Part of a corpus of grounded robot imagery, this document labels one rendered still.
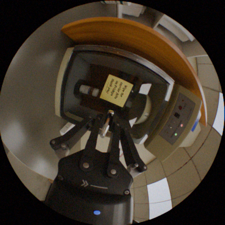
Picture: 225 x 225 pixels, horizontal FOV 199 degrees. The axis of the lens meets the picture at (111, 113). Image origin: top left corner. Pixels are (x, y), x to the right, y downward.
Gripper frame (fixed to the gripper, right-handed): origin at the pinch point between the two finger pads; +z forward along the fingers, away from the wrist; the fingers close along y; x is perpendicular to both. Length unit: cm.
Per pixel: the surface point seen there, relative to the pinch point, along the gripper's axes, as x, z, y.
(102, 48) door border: 19.7, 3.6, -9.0
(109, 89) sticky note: 7.1, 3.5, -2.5
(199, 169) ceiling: -18, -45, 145
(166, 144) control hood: -2.5, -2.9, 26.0
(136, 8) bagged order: 120, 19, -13
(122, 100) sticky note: 5.2, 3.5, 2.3
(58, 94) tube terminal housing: 0.1, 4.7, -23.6
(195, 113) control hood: 14.5, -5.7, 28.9
